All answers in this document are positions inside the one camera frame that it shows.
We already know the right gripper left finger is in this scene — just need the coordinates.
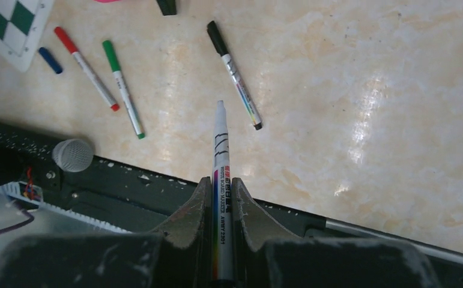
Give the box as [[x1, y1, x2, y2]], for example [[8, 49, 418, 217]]
[[148, 176, 212, 287]]

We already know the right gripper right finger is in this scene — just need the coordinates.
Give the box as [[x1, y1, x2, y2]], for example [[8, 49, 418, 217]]
[[231, 178, 299, 287]]

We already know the blue marker cap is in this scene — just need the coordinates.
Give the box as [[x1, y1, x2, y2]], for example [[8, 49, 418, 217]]
[[38, 47, 63, 74]]

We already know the pink framed whiteboard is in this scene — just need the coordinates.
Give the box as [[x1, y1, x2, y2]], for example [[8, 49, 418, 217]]
[[95, 0, 119, 4]]

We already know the black whiteboard stand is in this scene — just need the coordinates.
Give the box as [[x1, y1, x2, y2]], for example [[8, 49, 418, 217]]
[[156, 0, 177, 16]]

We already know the grey mesh ball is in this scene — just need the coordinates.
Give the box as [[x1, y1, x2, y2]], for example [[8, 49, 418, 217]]
[[52, 139, 94, 173]]

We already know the green marker pen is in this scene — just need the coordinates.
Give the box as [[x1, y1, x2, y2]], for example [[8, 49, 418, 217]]
[[102, 40, 145, 139]]

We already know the black marker pen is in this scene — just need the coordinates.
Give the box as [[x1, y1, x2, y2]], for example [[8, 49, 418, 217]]
[[207, 21, 263, 131]]

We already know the red marker pen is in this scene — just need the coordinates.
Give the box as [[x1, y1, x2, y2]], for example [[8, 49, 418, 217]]
[[53, 26, 120, 112]]

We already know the green white chess mat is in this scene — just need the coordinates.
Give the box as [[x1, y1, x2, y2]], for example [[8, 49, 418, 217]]
[[0, 0, 55, 72]]

